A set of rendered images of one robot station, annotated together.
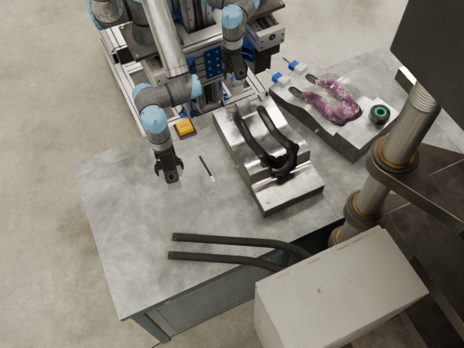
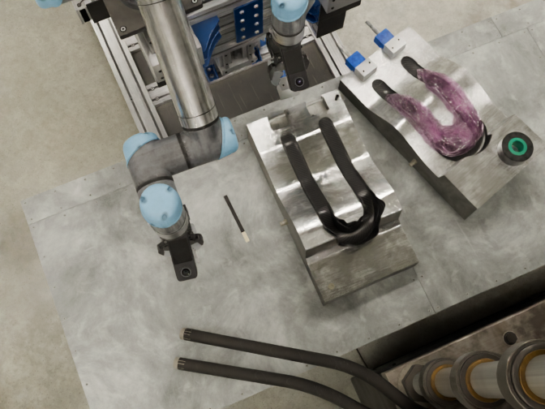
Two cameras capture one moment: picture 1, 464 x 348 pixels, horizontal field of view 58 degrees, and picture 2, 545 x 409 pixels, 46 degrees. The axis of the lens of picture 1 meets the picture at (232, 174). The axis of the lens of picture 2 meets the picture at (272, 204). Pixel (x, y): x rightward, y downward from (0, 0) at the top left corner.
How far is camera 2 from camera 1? 48 cm
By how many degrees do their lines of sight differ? 14
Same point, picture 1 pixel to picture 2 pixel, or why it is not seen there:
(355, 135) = (474, 183)
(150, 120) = (156, 213)
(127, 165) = (109, 207)
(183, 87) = (208, 145)
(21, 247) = not seen: outside the picture
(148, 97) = (151, 162)
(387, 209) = not seen: hidden behind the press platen
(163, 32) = (178, 62)
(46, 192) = not seen: outside the picture
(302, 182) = (385, 256)
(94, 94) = (42, 11)
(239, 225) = (285, 316)
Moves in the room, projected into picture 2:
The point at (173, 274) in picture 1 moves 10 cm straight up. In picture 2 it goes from (186, 392) to (180, 392)
